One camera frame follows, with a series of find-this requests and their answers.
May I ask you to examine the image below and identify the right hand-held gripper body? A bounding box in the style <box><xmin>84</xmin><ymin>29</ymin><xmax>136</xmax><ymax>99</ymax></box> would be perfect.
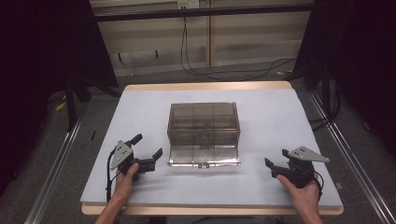
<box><xmin>270</xmin><ymin>146</ymin><xmax>331</xmax><ymax>189</ymax></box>

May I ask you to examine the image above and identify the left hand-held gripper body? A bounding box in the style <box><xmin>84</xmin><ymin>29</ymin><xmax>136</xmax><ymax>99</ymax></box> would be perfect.
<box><xmin>109</xmin><ymin>140</ymin><xmax>157</xmax><ymax>182</ymax></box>

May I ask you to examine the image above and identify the transparent brown plastic box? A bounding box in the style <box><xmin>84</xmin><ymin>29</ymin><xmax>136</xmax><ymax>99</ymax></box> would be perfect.
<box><xmin>166</xmin><ymin>101</ymin><xmax>242</xmax><ymax>169</ymax></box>

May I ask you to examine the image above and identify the person's right hand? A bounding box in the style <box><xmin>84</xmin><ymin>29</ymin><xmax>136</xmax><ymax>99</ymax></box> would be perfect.
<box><xmin>276</xmin><ymin>174</ymin><xmax>323</xmax><ymax>217</ymax></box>

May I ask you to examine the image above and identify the person's left hand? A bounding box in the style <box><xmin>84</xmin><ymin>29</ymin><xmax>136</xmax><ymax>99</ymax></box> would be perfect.
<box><xmin>112</xmin><ymin>161</ymin><xmax>141</xmax><ymax>204</ymax></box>

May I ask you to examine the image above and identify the white foam mat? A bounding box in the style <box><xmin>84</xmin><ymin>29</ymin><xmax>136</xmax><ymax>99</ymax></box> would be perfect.
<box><xmin>79</xmin><ymin>88</ymin><xmax>344</xmax><ymax>209</ymax></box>

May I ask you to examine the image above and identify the black metal stand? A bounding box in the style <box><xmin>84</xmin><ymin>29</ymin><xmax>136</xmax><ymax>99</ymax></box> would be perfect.
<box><xmin>284</xmin><ymin>57</ymin><xmax>333</xmax><ymax>118</ymax></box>
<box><xmin>64</xmin><ymin>73</ymin><xmax>123</xmax><ymax>133</ymax></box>

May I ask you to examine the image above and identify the wooden table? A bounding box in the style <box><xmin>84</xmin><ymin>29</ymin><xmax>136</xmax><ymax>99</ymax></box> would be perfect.
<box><xmin>80</xmin><ymin>80</ymin><xmax>345</xmax><ymax>217</ymax></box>

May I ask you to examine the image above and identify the black curtain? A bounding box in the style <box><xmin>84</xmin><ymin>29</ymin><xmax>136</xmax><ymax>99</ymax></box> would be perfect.
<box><xmin>0</xmin><ymin>0</ymin><xmax>120</xmax><ymax>198</ymax></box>
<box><xmin>292</xmin><ymin>0</ymin><xmax>396</xmax><ymax>151</ymax></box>

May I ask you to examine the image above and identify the black horizontal bar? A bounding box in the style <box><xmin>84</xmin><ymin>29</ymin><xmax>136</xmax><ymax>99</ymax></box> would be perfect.
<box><xmin>93</xmin><ymin>3</ymin><xmax>316</xmax><ymax>23</ymax></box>

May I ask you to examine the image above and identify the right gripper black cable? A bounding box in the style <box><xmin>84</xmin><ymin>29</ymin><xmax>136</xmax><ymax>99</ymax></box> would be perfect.
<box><xmin>312</xmin><ymin>170</ymin><xmax>325</xmax><ymax>200</ymax></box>

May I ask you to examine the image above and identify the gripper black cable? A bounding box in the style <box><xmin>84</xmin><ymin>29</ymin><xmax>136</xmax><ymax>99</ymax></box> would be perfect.
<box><xmin>312</xmin><ymin>170</ymin><xmax>325</xmax><ymax>200</ymax></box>
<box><xmin>106</xmin><ymin>148</ymin><xmax>123</xmax><ymax>203</ymax></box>

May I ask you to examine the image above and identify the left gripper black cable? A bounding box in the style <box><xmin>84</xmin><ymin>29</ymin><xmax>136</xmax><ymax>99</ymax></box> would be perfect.
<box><xmin>106</xmin><ymin>148</ymin><xmax>123</xmax><ymax>203</ymax></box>

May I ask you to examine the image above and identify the aluminium floor rail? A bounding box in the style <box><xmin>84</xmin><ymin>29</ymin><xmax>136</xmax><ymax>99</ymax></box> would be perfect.
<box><xmin>307</xmin><ymin>89</ymin><xmax>396</xmax><ymax>224</ymax></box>
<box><xmin>23</xmin><ymin>113</ymin><xmax>85</xmax><ymax>224</ymax></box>

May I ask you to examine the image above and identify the black stand cable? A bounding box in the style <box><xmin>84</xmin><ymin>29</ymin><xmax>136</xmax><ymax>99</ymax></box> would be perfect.
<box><xmin>310</xmin><ymin>78</ymin><xmax>343</xmax><ymax>133</ymax></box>

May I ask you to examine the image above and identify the black floor cable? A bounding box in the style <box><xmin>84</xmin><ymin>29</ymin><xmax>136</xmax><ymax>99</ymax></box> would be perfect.
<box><xmin>183</xmin><ymin>16</ymin><xmax>297</xmax><ymax>77</ymax></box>
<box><xmin>178</xmin><ymin>16</ymin><xmax>297</xmax><ymax>82</ymax></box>

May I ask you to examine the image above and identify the white wall socket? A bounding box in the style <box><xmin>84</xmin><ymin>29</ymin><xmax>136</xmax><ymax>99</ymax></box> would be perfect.
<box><xmin>177</xmin><ymin>0</ymin><xmax>200</xmax><ymax>10</ymax></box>

